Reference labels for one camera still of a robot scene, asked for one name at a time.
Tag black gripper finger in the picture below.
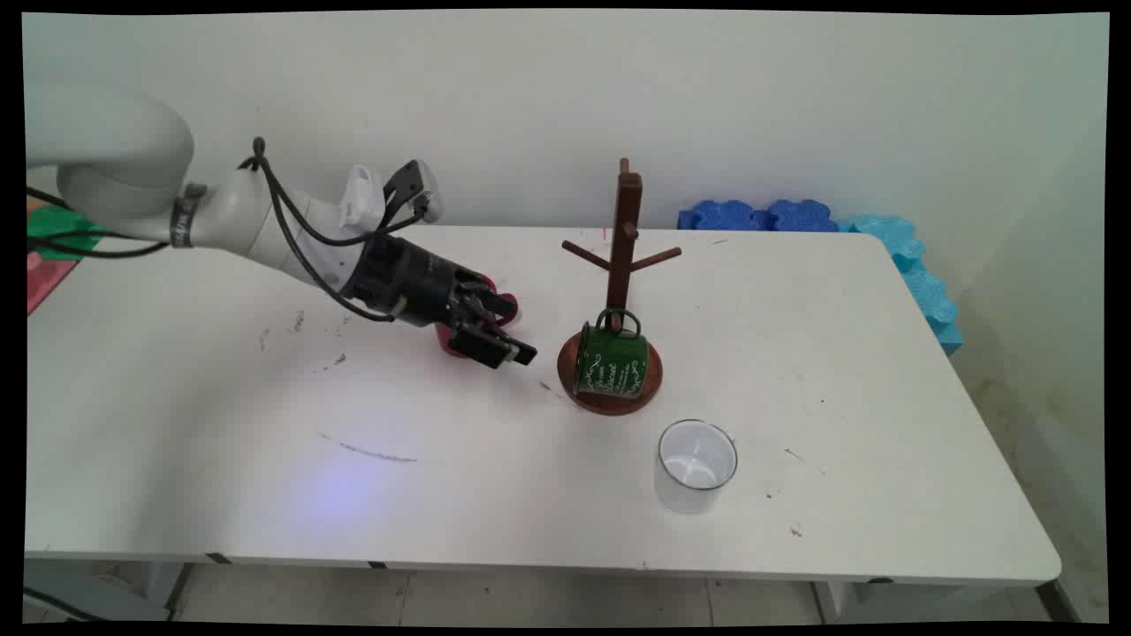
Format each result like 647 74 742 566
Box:
458 276 520 324
447 322 538 371

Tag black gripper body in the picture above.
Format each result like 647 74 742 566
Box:
340 231 484 331

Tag green enamel mug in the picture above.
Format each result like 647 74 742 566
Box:
573 307 650 398

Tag red mug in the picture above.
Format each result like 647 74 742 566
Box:
436 274 522 359

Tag brown wooden mug tree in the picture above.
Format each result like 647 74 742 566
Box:
557 157 683 416

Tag white enamel mug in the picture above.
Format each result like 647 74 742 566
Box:
654 419 739 515

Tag dark blue foam tile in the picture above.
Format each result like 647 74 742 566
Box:
679 200 771 232
765 199 840 233

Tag red foam tile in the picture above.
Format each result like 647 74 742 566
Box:
27 252 80 315

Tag light blue foam tiles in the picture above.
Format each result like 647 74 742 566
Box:
839 214 964 356

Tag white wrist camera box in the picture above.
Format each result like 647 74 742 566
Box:
340 159 445 238

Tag thin black camera cable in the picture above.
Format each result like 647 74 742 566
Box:
256 159 430 248

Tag thick black gripper cable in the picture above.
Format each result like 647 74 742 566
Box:
239 137 396 322

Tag grey cable strap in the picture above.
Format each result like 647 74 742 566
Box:
171 183 209 249

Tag black arm base cable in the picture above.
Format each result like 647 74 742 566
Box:
27 185 171 260

